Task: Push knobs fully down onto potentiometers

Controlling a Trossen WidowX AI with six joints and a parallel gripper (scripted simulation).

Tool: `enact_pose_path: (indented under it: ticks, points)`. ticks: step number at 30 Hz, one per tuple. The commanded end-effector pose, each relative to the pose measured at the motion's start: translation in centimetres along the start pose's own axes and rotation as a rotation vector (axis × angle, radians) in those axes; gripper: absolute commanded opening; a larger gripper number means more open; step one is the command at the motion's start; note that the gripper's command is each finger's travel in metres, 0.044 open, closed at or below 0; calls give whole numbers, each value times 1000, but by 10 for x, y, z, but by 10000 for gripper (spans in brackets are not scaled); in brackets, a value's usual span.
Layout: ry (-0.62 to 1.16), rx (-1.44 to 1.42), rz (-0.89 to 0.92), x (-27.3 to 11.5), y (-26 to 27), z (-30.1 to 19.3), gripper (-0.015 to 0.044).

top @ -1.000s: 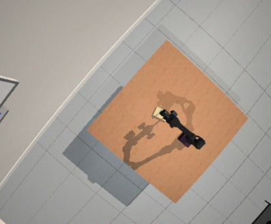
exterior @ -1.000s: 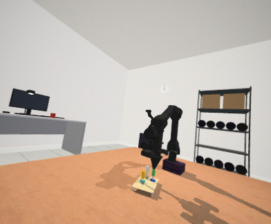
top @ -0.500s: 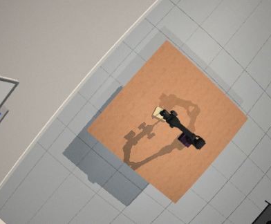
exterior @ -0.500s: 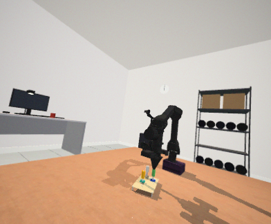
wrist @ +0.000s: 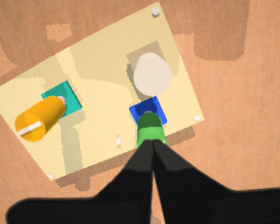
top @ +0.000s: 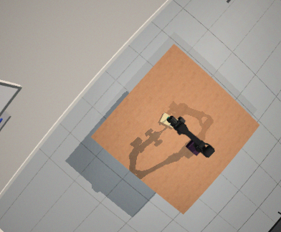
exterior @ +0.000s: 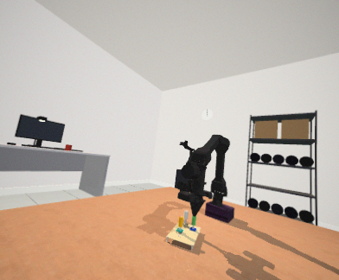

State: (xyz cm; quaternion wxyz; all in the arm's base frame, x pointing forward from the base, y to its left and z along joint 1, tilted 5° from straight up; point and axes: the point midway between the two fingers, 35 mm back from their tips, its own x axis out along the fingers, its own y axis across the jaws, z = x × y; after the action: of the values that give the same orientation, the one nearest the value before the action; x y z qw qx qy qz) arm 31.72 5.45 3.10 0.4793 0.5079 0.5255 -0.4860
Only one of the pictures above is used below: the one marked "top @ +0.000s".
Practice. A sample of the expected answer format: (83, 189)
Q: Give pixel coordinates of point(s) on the pale yellow circuit board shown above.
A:
(164, 119)

